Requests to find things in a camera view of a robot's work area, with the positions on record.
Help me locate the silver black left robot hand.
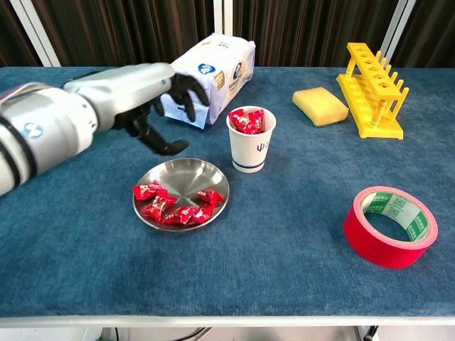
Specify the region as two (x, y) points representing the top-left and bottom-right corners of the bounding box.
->
(63, 62), (210, 156)

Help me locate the white paper cup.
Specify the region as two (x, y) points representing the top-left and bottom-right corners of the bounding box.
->
(225, 105), (277, 174)

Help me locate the dark pleated curtain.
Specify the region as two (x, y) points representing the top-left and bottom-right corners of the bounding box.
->
(31, 0), (216, 67)
(390, 0), (455, 68)
(232, 0), (401, 67)
(0, 0), (43, 67)

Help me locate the round stainless steel plate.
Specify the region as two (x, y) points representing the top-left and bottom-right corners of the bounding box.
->
(132, 158), (230, 232)

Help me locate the white tissue pack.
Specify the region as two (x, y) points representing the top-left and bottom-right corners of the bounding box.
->
(159, 33), (257, 130)

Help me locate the yellow sponge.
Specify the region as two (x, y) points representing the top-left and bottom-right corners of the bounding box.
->
(291, 86), (350, 128)

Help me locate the blue felt table cloth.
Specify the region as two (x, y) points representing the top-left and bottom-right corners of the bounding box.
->
(0, 66), (455, 318)

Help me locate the yellow test tube rack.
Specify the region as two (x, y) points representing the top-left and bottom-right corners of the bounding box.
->
(336, 42), (410, 140)

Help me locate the red tape roll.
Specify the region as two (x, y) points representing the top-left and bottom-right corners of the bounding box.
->
(343, 185), (439, 270)

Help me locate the white frame post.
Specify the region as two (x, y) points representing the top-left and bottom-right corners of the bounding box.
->
(382, 0), (417, 67)
(212, 0), (235, 67)
(9, 0), (62, 67)

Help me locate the white table frame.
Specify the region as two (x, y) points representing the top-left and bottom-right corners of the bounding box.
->
(0, 315), (455, 328)

